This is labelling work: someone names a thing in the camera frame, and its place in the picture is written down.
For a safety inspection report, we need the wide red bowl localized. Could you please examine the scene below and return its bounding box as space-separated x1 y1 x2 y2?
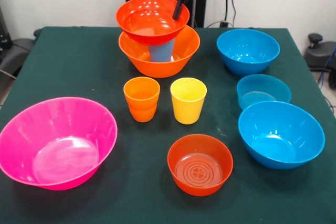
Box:
115 0 190 46

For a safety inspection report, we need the blue cup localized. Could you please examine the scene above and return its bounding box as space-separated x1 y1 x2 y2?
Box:
148 38 176 63

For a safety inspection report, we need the large orange bowl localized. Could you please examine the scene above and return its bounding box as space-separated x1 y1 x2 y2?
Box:
118 25 201 79

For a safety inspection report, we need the large blue bowl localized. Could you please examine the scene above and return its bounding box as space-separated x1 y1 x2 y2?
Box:
216 28 281 77
238 100 326 170

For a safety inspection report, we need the orange cup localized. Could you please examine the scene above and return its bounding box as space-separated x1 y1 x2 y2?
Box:
123 77 161 111
128 102 158 123

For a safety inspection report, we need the yellow cup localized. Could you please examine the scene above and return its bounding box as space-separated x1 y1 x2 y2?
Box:
170 77 208 125

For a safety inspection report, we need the small teal blue bowl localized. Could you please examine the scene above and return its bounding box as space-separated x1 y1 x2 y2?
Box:
236 74 292 111

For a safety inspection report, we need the small red bowl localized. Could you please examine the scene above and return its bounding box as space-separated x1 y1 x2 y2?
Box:
167 134 234 197

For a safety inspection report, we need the large pink bowl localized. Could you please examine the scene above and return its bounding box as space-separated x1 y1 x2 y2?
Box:
0 97 118 191

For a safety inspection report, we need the dark green table cloth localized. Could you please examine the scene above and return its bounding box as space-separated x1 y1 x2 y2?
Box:
0 26 336 224

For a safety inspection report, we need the black wall cable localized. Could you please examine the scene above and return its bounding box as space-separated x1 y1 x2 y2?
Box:
207 0 237 28

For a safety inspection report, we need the black pedestal leg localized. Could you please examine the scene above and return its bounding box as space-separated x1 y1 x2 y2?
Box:
304 33 336 90
0 28 41 78

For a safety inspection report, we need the blue cable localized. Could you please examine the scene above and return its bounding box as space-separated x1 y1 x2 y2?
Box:
317 48 336 88

